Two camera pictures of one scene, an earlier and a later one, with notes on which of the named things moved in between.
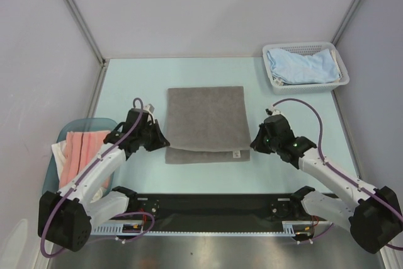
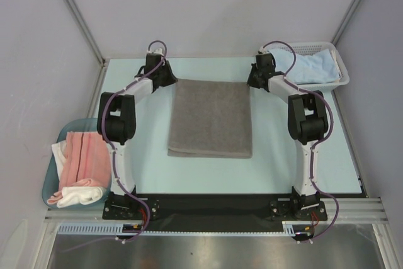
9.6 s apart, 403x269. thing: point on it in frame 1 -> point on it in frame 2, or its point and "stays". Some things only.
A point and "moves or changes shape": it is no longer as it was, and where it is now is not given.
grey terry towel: x=206 y=125 moves or changes shape
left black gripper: x=160 y=141 -> x=171 y=79
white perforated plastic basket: x=303 y=48 stays
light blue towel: x=316 y=67 stays
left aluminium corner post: x=83 y=25 stays
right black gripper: x=262 y=140 -> x=255 y=77
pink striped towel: x=80 y=148 stays
